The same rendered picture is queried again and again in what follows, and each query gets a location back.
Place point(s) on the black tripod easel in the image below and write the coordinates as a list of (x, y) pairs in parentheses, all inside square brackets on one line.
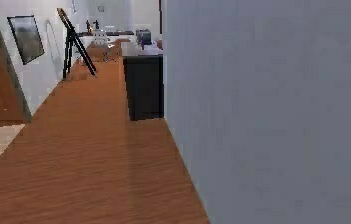
[(72, 40)]

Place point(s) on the black kitchen counter cabinet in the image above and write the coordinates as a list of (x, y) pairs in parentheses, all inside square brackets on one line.
[(143, 83)]

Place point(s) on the dark far worktop counter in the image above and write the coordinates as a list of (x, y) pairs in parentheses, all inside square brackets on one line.
[(109, 33)]

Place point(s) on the white slatted chair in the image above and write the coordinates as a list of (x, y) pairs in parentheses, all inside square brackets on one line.
[(100, 41)]

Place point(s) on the dark bottle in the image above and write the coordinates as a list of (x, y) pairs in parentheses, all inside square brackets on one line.
[(88, 27)]

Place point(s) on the dark framed wall picture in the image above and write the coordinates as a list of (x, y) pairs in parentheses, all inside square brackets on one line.
[(26, 38)]

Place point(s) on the black toaster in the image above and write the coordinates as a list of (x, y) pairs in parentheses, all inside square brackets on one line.
[(143, 36)]

